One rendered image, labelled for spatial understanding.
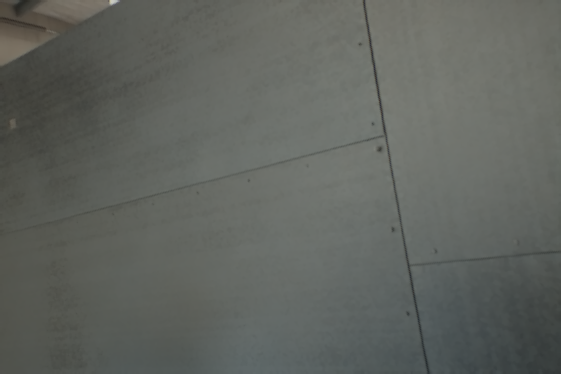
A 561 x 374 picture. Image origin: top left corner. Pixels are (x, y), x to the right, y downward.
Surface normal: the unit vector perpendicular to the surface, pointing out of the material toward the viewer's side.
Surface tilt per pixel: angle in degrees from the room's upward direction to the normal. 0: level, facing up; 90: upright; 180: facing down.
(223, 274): 90
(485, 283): 90
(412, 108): 90
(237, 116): 90
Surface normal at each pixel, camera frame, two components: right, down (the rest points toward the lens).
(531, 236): -0.62, 0.00
